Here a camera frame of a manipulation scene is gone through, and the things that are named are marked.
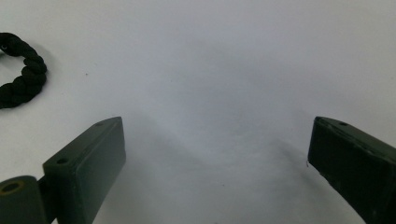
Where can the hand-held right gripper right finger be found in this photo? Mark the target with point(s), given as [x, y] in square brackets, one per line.
[358, 165]

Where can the white table mat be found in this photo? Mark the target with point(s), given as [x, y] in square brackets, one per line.
[218, 62]

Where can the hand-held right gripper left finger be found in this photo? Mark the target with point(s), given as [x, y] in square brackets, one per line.
[87, 168]

